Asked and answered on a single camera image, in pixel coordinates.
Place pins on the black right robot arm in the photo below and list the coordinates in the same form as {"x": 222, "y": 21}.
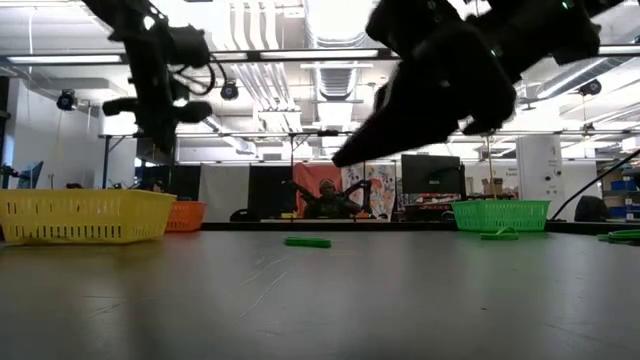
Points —
{"x": 550, "y": 30}

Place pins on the black monitor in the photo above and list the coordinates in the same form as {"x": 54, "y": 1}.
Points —
{"x": 432, "y": 174}

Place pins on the black partition panel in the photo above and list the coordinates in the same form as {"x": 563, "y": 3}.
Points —
{"x": 270, "y": 192}

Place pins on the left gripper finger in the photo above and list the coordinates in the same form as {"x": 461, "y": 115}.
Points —
{"x": 149, "y": 135}
{"x": 165, "y": 135}

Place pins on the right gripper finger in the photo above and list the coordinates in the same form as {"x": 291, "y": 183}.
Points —
{"x": 430, "y": 125}
{"x": 395, "y": 107}

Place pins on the thick green rubber band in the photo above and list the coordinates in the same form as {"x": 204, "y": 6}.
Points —
{"x": 500, "y": 236}

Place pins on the person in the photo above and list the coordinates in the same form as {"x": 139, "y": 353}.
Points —
{"x": 330, "y": 205}

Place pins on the black background frame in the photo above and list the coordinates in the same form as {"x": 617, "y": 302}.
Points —
{"x": 225, "y": 134}

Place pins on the red cloth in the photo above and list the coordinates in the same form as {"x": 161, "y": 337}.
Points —
{"x": 307, "y": 175}

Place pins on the white flowered cloth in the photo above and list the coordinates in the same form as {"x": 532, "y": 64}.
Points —
{"x": 382, "y": 190}

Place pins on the blue storage bins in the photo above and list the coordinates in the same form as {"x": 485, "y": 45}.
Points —
{"x": 624, "y": 186}

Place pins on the white partition panel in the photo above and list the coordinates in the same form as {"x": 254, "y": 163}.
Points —
{"x": 222, "y": 192}

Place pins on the yellow plastic basket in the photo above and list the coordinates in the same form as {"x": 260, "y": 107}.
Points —
{"x": 85, "y": 215}

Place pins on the black office chair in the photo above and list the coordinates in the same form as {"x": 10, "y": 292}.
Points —
{"x": 591, "y": 209}

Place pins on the black background robot arm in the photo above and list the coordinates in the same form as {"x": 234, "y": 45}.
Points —
{"x": 361, "y": 192}
{"x": 300, "y": 190}

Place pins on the orange plastic basket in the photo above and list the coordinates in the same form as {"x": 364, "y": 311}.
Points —
{"x": 187, "y": 216}

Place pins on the green plastic basket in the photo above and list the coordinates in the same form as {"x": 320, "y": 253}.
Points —
{"x": 500, "y": 215}

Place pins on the black slanted rod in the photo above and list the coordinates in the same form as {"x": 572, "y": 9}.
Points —
{"x": 595, "y": 185}

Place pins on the ceiling light strip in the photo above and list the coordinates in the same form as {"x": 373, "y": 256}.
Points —
{"x": 65, "y": 59}
{"x": 320, "y": 54}
{"x": 620, "y": 49}

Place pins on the cardboard box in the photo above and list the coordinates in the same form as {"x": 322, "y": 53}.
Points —
{"x": 492, "y": 186}

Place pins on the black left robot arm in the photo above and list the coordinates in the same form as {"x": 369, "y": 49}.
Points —
{"x": 125, "y": 15}

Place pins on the black aluminium table frame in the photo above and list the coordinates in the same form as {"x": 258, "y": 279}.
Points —
{"x": 400, "y": 226}

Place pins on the black ceiling camera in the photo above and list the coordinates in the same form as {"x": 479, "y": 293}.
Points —
{"x": 66, "y": 100}
{"x": 590, "y": 87}
{"x": 229, "y": 91}

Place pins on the thin wooden stick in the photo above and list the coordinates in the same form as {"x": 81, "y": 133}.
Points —
{"x": 492, "y": 165}

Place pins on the white pillar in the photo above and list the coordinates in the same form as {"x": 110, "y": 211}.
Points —
{"x": 540, "y": 170}

